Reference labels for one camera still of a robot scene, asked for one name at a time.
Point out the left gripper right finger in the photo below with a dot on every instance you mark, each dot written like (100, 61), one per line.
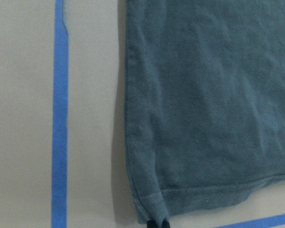
(165, 224)

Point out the black graphic t-shirt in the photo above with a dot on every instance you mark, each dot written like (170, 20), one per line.
(204, 109)

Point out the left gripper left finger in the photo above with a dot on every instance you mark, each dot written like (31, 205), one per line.
(151, 224)

